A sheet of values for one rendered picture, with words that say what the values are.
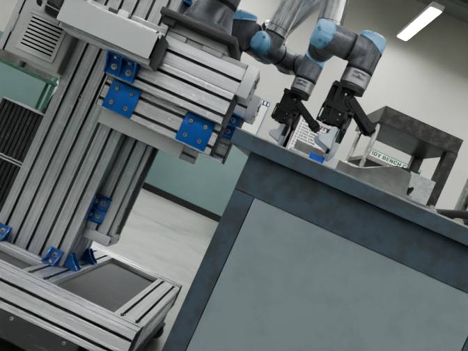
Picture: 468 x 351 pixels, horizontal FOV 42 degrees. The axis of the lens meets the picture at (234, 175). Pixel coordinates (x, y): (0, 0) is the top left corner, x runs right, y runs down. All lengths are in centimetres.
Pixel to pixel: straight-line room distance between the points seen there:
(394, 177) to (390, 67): 773
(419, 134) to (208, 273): 547
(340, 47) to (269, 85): 768
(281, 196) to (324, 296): 24
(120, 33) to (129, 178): 52
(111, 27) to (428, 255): 95
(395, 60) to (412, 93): 56
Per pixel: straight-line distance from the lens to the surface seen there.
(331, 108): 164
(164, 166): 927
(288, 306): 137
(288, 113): 204
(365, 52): 167
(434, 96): 978
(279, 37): 208
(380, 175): 197
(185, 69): 170
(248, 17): 226
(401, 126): 667
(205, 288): 139
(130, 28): 163
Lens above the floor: 69
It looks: level
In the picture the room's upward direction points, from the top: 24 degrees clockwise
